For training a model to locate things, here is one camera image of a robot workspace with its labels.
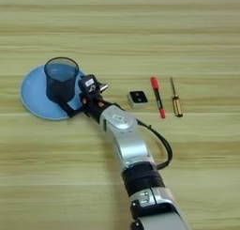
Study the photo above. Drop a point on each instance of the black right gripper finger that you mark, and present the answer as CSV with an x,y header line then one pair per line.
x,y
70,111
103,88

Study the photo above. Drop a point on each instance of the black mesh pen cup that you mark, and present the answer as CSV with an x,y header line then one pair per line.
x,y
61,74

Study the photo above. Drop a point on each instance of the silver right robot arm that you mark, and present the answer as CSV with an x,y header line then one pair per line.
x,y
131,143

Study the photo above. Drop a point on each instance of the blue round plate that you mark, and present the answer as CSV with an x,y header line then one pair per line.
x,y
32,93

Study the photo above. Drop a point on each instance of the red and black marker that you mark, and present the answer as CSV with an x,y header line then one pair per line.
x,y
155,83

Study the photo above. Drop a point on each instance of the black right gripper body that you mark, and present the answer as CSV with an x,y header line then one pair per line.
x,y
93,105

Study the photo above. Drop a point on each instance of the small black square object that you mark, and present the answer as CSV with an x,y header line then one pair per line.
x,y
138,97

